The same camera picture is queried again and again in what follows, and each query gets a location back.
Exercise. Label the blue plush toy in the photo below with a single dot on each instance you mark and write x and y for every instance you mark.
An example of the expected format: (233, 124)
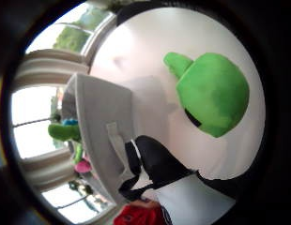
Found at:
(70, 122)

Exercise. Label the white window frame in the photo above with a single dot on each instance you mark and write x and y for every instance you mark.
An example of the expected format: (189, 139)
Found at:
(51, 70)

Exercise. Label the the person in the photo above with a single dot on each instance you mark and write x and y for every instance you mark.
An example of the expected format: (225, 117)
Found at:
(139, 215)

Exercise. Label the large green plush toy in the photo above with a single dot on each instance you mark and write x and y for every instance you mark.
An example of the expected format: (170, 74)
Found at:
(214, 93)

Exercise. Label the pink plush toy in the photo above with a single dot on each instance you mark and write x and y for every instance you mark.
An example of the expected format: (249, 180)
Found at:
(83, 167)

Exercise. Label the small green plush toy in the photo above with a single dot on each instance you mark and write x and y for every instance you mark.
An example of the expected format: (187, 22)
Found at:
(62, 132)

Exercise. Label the grey fabric storage bin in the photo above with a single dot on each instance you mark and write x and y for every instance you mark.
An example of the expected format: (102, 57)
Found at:
(101, 118)

